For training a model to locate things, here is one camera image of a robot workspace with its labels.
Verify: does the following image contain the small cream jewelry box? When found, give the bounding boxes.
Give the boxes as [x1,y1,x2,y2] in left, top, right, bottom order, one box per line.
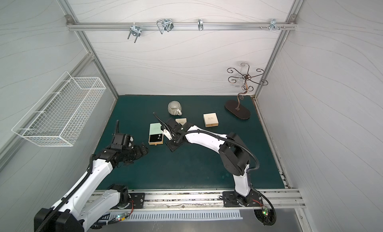
[175,118,187,125]

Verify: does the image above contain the mint green jewelry box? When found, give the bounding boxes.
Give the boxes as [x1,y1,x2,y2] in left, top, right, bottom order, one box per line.
[148,123,164,146]

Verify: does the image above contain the large cream jewelry box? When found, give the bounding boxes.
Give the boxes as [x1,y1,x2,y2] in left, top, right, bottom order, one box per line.
[203,113,219,128]

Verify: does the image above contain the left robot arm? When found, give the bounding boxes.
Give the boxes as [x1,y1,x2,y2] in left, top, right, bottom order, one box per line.
[34,122,149,232]

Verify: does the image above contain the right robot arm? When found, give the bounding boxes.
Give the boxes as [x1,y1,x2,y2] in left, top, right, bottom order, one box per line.
[153,113,260,203]

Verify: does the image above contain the black metal jewelry stand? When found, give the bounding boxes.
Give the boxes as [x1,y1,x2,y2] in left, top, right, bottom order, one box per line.
[225,62,269,120]

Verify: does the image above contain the grey ribbed ceramic cup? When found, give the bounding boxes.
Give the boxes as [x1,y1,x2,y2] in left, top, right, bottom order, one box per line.
[168,101,182,116]

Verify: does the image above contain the dark green table mat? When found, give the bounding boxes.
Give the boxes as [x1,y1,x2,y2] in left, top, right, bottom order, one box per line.
[96,95,284,190]

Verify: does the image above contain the metal clamp hook left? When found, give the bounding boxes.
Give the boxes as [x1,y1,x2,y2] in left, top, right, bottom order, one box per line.
[127,24,142,43]

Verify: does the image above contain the metal clamp hook middle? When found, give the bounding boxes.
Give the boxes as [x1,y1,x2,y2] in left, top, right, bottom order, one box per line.
[156,18,174,34]

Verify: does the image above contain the metal clamp hook small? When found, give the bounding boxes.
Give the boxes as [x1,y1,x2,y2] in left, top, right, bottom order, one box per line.
[197,19,203,31]

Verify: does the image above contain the metal clamp hook right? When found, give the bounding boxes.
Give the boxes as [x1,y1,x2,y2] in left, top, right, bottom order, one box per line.
[259,19,286,31]

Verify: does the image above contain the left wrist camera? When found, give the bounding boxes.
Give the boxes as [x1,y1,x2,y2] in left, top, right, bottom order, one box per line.
[111,133,133,150]

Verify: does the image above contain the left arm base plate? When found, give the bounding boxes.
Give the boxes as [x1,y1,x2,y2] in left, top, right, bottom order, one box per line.
[111,192,146,210]

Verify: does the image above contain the white wire basket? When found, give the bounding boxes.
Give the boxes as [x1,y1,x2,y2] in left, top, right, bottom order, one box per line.
[12,72,106,147]

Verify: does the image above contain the left black cable bundle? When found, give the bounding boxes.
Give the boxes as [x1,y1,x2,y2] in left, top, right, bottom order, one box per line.
[95,198,135,228]

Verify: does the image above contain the aluminium front rail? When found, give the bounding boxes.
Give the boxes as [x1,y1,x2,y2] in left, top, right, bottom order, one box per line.
[129,189,306,211]

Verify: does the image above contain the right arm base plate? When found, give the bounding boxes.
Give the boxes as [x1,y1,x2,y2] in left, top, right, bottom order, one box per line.
[218,190,264,208]

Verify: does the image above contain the white slotted cable duct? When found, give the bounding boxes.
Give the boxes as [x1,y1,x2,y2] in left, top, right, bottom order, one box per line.
[122,210,243,222]

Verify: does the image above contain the aluminium crossbar rail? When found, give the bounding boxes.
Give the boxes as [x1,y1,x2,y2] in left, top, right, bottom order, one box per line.
[67,21,298,31]

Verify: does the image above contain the right black cable loop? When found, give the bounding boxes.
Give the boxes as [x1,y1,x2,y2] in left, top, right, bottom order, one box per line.
[253,188,277,227]

